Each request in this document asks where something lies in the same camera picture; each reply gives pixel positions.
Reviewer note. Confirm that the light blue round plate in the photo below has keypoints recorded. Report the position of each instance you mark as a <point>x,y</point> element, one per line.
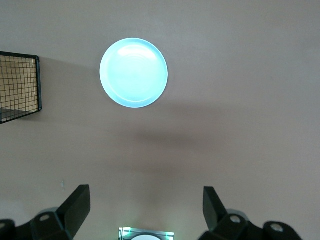
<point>133,72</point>

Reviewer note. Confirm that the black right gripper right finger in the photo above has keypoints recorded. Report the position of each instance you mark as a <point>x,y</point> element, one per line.
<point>215,217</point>

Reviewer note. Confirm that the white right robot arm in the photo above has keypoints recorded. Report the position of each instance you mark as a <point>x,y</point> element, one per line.
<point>146,237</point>

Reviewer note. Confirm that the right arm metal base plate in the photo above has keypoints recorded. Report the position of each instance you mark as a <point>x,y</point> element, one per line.
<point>125,232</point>

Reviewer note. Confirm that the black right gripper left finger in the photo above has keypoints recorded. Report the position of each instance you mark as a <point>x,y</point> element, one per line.
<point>73,212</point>

